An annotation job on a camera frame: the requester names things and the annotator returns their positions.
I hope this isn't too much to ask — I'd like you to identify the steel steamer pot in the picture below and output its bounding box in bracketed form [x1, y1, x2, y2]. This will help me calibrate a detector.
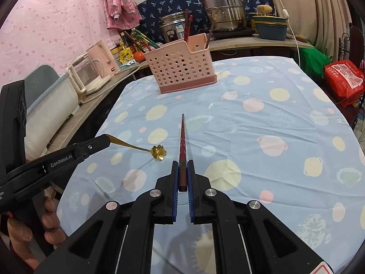
[200, 0, 250, 34]

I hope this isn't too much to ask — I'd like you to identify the dark red patterned chopstick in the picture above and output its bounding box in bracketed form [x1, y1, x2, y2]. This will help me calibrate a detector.
[177, 113, 189, 192]

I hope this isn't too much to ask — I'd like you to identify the beige curtain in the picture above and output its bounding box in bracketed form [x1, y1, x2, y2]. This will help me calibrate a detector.
[262, 0, 357, 52]

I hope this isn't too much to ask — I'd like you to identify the glass kettle white base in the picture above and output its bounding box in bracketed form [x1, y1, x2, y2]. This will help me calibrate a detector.
[66, 53, 112, 105]

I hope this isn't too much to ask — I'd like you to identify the pink floral garment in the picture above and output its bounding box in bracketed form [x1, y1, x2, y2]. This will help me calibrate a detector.
[95, 0, 143, 31]

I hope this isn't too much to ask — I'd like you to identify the pink plastic utensil holder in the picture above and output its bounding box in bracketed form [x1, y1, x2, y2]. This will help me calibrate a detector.
[143, 33, 217, 94]

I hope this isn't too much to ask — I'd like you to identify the person's left hand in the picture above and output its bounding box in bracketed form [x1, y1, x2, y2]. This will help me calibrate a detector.
[7, 198, 68, 269]

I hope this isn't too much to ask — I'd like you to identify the white blue plastic appliance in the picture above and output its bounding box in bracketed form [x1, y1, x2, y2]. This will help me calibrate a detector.
[24, 64, 81, 159]

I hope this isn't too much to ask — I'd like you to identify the yellow bowl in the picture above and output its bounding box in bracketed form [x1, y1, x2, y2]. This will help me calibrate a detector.
[251, 15, 287, 24]

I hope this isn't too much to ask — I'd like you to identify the steel rice cooker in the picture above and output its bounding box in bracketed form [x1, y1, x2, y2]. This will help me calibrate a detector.
[159, 12, 190, 44]

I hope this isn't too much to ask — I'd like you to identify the green cloth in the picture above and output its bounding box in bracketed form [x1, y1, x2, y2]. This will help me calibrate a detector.
[297, 47, 332, 84]

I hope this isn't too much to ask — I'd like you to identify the brown loofah sponge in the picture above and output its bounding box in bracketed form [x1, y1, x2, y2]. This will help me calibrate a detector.
[256, 4, 273, 16]

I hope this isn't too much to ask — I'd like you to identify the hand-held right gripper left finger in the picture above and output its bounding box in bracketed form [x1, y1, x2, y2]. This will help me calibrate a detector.
[34, 161, 181, 274]

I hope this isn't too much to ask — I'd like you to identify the wood-grain side counter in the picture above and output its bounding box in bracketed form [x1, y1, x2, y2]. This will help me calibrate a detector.
[45, 63, 142, 161]

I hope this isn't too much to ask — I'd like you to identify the gold flower spoon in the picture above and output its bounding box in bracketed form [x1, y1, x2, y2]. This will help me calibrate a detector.
[103, 134, 167, 163]

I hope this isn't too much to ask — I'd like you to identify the dark metal chair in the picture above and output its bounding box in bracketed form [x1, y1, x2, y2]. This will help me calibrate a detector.
[339, 26, 365, 64]

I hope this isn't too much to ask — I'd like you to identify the red plastic bag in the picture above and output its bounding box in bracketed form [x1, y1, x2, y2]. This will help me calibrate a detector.
[324, 59, 365, 107]

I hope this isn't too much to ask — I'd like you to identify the yellow food packet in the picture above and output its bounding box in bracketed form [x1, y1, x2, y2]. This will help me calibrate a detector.
[118, 48, 135, 65]

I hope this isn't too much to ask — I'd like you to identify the pink electric kettle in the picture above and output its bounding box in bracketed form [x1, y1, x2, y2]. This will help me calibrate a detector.
[87, 38, 120, 75]

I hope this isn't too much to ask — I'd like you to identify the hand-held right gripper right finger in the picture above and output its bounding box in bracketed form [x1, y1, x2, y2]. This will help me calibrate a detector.
[187, 161, 329, 274]

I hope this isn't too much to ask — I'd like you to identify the pink dotted cloth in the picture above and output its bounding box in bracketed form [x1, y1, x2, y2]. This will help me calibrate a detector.
[0, 0, 121, 98]

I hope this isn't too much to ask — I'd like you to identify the green chopstick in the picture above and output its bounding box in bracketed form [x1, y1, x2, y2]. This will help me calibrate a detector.
[136, 30, 161, 48]
[133, 35, 156, 50]

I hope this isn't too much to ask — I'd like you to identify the navy printed cloth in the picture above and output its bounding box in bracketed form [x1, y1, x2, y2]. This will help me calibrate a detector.
[137, 0, 275, 40]

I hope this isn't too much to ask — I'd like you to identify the blue printed tablecloth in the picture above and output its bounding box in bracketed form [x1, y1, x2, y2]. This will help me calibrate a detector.
[55, 55, 365, 274]

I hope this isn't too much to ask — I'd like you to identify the blue white packet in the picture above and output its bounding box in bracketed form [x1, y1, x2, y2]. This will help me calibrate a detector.
[119, 60, 140, 70]

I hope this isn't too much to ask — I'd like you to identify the black induction cooker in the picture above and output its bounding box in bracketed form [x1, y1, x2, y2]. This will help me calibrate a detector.
[210, 29, 258, 40]

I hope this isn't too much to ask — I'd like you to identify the white cable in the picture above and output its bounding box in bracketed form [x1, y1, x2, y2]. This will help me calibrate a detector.
[264, 0, 303, 67]

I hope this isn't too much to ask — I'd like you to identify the grey stone counter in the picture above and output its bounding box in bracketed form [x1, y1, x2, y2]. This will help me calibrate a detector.
[212, 35, 315, 54]

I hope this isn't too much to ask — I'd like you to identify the clear hose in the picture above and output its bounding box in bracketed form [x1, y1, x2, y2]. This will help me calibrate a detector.
[125, 63, 143, 82]

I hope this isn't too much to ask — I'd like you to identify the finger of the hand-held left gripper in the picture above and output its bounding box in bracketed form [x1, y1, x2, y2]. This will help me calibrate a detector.
[75, 135, 111, 161]

